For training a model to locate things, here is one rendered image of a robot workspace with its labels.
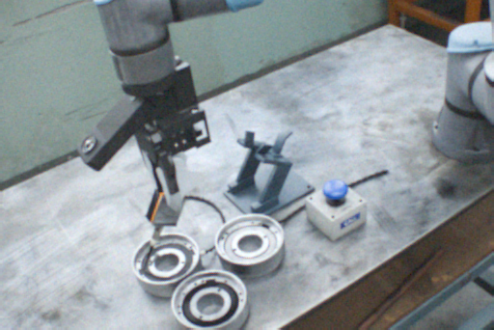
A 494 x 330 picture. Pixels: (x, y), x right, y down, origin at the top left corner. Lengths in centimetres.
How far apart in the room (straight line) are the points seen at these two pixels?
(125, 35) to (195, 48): 193
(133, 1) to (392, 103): 71
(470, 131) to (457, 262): 31
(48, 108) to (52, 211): 136
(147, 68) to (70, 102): 179
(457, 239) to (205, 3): 82
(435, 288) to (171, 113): 67
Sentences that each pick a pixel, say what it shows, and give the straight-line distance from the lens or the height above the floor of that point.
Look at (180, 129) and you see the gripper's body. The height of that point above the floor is 106.
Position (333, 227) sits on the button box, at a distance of 86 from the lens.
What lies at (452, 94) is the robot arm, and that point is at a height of 92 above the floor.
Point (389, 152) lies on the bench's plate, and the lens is 106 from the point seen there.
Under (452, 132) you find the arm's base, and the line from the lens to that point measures 104.
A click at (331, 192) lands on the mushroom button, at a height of 87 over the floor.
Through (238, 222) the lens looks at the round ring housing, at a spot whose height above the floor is 83.
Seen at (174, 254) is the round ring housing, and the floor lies 83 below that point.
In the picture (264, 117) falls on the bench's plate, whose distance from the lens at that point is 118.
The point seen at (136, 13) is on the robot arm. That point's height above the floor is 123.
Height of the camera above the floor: 144
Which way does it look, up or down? 36 degrees down
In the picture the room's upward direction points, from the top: 9 degrees counter-clockwise
